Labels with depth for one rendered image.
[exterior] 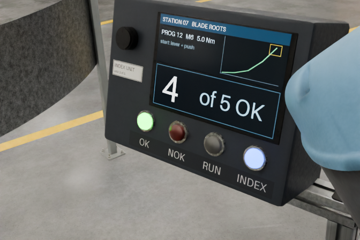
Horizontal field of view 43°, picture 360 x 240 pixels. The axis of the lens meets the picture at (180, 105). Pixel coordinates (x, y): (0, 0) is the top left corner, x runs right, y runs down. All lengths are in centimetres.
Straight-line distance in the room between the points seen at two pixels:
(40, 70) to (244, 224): 109
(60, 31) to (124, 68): 145
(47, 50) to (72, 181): 81
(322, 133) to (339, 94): 2
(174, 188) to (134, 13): 182
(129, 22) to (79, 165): 207
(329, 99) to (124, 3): 42
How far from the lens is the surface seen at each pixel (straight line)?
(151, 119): 55
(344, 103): 18
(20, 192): 249
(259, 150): 47
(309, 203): 56
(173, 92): 52
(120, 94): 58
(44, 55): 193
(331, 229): 56
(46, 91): 196
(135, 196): 229
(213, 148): 50
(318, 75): 18
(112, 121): 60
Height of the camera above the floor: 138
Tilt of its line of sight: 26 degrees down
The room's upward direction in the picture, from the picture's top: 3 degrees counter-clockwise
